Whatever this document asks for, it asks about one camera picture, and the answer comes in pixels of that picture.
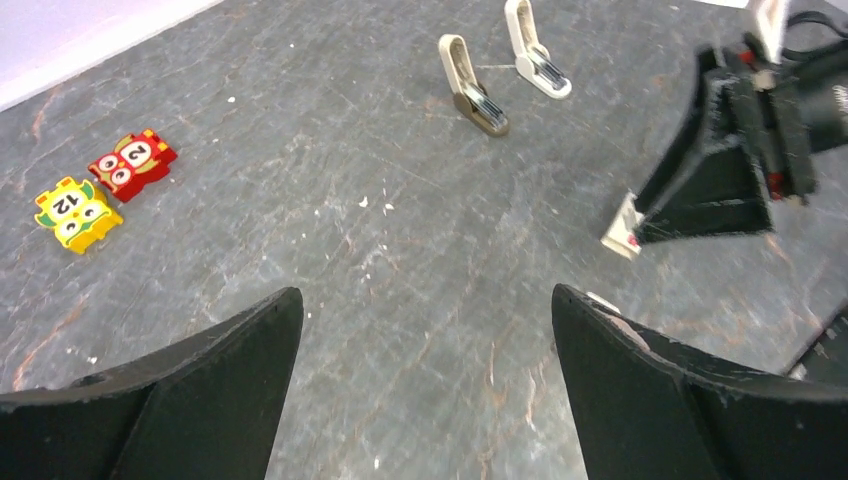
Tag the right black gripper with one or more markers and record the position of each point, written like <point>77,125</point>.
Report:
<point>761,124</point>

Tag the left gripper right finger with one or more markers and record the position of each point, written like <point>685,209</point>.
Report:
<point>646,406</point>

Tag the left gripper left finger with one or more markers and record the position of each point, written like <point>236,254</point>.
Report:
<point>206,407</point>

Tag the white staple box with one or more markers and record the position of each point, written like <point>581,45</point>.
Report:
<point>620,235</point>

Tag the brown white stapler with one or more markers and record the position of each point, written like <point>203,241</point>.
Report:
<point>469,96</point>

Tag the yellow toy block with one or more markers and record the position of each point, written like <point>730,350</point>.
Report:
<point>78,214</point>

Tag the red toy block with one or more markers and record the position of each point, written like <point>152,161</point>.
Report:
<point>136,161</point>

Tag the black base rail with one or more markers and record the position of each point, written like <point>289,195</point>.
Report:
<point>825,357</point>

